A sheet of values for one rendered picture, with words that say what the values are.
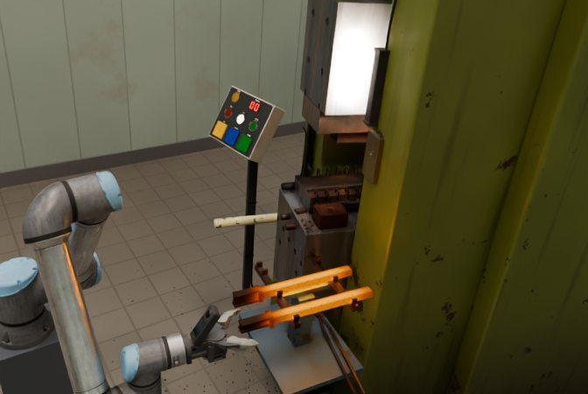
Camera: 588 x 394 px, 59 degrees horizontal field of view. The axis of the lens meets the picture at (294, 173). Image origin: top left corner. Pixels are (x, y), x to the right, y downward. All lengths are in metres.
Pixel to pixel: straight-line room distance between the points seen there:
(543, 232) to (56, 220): 1.58
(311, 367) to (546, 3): 1.36
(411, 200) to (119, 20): 2.96
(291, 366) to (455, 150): 0.90
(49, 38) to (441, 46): 3.07
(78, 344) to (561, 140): 1.55
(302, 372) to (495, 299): 0.78
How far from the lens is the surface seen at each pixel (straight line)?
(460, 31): 1.62
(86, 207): 1.48
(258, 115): 2.50
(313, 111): 2.02
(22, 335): 2.09
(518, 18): 1.73
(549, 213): 2.02
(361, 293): 1.77
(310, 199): 2.12
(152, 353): 1.54
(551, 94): 1.84
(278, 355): 1.91
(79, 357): 1.54
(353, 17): 1.85
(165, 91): 4.47
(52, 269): 1.49
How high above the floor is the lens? 2.03
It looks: 27 degrees down
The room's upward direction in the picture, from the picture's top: 5 degrees clockwise
